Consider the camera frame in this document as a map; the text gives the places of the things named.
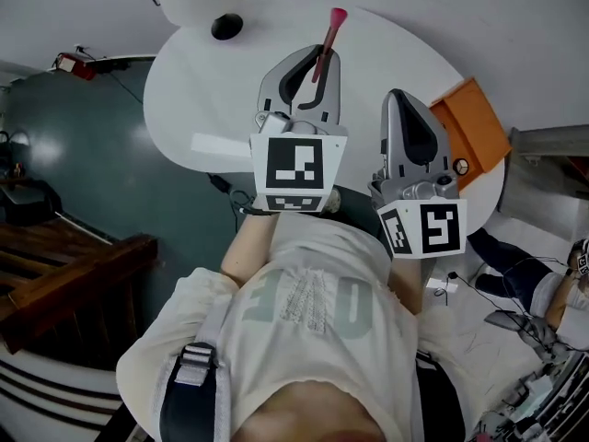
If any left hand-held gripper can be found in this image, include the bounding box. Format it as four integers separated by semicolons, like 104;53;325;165
249;44;349;214

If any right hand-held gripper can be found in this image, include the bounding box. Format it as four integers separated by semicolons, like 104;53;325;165
366;88;468;261

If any red makeup tube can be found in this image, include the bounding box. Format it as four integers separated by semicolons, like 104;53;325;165
311;7;349;85

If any orange box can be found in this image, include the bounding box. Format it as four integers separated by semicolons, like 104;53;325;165
428;76;514;192

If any person's right forearm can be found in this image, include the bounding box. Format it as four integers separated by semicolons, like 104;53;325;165
389;254;425;316

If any person's left forearm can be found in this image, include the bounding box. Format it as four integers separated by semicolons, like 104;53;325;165
220;212;283;290

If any black round object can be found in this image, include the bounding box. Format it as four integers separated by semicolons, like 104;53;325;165
210;12;244;41

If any white paper strip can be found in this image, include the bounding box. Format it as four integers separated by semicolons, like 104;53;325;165
190;132;253;159

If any small white paper sheet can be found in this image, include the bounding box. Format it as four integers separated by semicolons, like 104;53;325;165
425;276;459;293

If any person's cream shirt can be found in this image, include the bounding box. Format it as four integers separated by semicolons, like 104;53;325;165
115;210;544;442

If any red white device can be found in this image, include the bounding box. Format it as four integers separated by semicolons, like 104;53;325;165
50;52;98;82

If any grey cloth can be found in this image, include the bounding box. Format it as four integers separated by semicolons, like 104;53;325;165
483;309;579;363

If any black bag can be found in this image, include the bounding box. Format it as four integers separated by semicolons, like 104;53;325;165
0;178;64;227

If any brown wooden furniture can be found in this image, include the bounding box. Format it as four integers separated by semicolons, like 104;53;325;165
0;221;160;356

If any black cable with plug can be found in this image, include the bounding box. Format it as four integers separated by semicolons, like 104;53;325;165
205;171;277;218

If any grey black shoulder strap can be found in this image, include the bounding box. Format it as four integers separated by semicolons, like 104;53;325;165
156;341;231;442
413;350;467;442

